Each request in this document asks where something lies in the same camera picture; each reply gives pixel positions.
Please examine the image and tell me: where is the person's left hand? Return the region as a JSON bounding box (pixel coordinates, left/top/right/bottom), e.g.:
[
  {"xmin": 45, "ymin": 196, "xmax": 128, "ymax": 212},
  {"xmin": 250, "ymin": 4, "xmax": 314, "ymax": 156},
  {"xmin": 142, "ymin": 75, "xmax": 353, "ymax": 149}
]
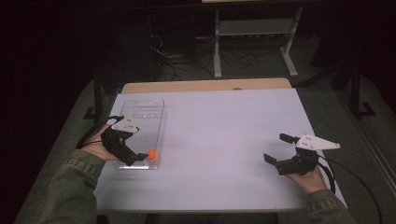
[{"xmin": 80, "ymin": 123, "xmax": 120, "ymax": 162}]

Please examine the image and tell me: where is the metal floor rail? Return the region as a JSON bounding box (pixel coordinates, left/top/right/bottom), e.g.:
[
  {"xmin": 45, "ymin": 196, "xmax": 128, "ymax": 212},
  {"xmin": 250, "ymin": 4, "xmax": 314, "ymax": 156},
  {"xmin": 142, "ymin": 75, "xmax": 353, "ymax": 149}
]
[{"xmin": 337, "ymin": 90, "xmax": 396, "ymax": 195}]

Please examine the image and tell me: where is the person's right hand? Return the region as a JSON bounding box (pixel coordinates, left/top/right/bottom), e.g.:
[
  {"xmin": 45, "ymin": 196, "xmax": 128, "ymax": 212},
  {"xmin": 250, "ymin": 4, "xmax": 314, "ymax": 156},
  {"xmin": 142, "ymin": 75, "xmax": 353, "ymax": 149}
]
[{"xmin": 284, "ymin": 164, "xmax": 329, "ymax": 195}]

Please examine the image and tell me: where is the white metal desk frame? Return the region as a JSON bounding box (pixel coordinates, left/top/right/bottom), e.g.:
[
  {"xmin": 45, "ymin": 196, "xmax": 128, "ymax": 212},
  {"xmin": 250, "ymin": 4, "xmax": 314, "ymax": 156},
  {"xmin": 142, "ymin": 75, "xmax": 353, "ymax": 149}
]
[{"xmin": 213, "ymin": 6, "xmax": 304, "ymax": 79}]

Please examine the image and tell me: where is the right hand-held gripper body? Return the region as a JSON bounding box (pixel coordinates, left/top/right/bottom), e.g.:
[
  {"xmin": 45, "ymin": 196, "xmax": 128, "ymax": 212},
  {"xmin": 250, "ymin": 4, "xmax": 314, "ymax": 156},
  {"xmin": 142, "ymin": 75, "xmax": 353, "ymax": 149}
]
[{"xmin": 275, "ymin": 133, "xmax": 341, "ymax": 176}]

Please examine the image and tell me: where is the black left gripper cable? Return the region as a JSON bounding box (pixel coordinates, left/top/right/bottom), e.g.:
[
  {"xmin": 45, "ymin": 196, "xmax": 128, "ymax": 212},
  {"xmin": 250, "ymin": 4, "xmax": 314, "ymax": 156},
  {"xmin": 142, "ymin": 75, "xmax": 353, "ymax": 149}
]
[{"xmin": 75, "ymin": 115, "xmax": 125, "ymax": 150}]

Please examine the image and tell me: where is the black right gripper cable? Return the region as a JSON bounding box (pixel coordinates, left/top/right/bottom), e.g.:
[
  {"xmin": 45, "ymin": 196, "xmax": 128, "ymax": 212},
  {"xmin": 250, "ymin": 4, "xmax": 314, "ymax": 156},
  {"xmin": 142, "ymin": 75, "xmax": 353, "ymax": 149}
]
[{"xmin": 317, "ymin": 153, "xmax": 385, "ymax": 224}]

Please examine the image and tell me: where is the clear plastic tray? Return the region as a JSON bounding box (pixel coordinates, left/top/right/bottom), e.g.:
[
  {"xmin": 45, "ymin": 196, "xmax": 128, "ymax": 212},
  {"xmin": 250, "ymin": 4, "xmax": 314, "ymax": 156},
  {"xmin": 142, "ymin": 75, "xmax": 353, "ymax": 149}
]
[{"xmin": 116, "ymin": 98, "xmax": 167, "ymax": 171}]

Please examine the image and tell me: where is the tangle of black floor cables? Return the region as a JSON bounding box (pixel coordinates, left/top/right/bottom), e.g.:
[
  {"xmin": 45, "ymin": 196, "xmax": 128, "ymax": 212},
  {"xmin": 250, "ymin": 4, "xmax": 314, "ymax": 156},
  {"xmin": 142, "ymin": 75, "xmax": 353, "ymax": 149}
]
[{"xmin": 148, "ymin": 34, "xmax": 260, "ymax": 82}]

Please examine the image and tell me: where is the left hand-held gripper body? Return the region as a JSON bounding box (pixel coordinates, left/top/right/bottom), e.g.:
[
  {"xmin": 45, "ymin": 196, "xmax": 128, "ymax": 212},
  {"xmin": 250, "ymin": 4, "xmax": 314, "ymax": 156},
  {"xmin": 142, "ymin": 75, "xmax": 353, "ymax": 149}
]
[{"xmin": 101, "ymin": 115, "xmax": 141, "ymax": 167}]

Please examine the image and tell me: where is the black metal stand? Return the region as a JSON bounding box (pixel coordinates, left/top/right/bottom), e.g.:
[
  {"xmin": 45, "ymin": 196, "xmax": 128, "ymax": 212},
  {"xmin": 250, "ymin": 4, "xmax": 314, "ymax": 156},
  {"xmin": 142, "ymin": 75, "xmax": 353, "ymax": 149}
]
[
  {"xmin": 83, "ymin": 71, "xmax": 106, "ymax": 123},
  {"xmin": 295, "ymin": 62, "xmax": 377, "ymax": 120}
]

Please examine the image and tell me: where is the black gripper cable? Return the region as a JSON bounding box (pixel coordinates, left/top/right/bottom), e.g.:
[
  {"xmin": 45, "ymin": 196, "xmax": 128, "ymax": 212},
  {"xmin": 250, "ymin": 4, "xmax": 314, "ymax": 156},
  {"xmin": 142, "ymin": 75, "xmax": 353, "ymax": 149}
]
[
  {"xmin": 75, "ymin": 115, "xmax": 125, "ymax": 150},
  {"xmin": 317, "ymin": 153, "xmax": 385, "ymax": 224}
]

